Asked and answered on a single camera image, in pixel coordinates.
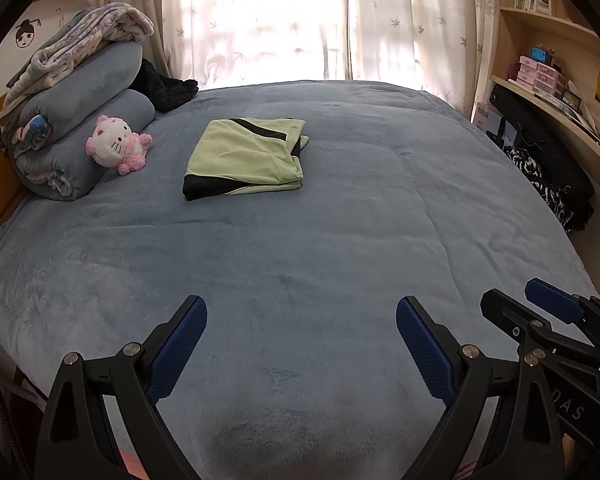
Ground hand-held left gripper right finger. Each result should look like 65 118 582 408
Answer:
396 295 566 480

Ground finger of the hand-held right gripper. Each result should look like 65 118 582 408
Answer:
481 288 600 368
525 278 600 348

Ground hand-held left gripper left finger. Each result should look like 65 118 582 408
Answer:
32 294 208 480

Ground green and black jacket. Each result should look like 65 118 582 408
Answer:
182 117 311 202

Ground black white patterned cloth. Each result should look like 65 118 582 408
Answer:
502 146 593 233

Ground long black bag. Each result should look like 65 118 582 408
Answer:
487 84 595 211

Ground grey-blue bed blanket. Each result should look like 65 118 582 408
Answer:
0 79 600 480

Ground white papers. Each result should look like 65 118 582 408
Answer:
565 79 600 141

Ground white cardboard box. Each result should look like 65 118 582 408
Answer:
472 101 506 136

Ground pink white cat plush toy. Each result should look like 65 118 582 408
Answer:
85 114 153 177

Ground stack of pink boxes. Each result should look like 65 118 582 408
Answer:
509 55 567 100

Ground rolled grey blanket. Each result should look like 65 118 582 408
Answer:
12 89 157 153
32 40 148 108
16 127 112 202

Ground black fluffy cloth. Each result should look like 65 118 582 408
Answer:
130 57 199 114

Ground wooden bookshelf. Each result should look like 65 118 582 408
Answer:
472 0 600 201

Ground floral folded blanket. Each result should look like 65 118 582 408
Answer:
0 2 155 126

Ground floral curtain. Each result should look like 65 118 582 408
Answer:
92 0 501 121

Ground face wall sticker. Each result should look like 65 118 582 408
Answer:
14 17 42 48

